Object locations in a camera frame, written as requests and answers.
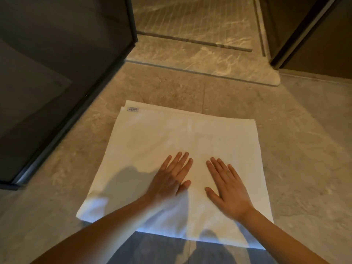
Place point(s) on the person's right hand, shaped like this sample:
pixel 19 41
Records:
pixel 233 195

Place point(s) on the person's left hand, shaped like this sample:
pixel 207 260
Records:
pixel 167 184

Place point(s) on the thin white towel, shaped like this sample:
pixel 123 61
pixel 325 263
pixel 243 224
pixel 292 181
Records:
pixel 178 129

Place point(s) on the person's right forearm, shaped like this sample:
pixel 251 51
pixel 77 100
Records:
pixel 275 241

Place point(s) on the person's left forearm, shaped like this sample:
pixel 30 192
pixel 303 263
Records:
pixel 96 236

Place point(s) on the linear shower drain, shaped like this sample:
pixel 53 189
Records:
pixel 192 41

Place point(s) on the dark glass shower door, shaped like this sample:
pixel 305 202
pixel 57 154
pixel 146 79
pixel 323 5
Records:
pixel 55 79

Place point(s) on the fixed dark glass panel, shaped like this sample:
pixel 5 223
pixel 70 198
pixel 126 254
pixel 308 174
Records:
pixel 324 46

